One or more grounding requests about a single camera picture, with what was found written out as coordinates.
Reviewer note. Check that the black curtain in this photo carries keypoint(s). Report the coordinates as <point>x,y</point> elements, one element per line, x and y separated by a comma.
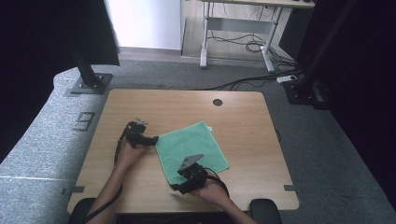
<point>367,93</point>
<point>37,62</point>

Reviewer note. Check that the person's right hand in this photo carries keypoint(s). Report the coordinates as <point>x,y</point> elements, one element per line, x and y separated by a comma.
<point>214,193</point>

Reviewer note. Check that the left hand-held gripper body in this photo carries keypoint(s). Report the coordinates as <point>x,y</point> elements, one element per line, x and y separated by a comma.
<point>135,133</point>

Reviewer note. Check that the person's left hand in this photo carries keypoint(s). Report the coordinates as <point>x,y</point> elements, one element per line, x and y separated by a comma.
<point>129,155</point>

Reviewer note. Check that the black metal stand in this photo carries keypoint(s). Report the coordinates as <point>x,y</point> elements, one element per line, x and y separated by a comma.
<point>306,90</point>
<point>90,82</point>

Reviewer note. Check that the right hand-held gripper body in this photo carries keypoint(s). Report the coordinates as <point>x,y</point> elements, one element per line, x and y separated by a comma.
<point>194,175</point>

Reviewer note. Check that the round black table grommet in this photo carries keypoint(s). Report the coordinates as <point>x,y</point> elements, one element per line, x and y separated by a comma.
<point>217,102</point>

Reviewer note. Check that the green cloth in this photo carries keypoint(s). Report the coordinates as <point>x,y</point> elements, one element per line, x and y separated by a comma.
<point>190,143</point>

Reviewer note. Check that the black chair armrest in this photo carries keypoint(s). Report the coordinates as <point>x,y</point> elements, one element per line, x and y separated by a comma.
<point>266,211</point>
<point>77,211</point>

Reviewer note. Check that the white metal frame desk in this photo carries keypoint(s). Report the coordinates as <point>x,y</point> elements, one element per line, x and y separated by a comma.
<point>239,25</point>

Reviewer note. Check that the white power strip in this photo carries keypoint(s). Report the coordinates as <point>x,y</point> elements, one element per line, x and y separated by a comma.
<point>286,79</point>

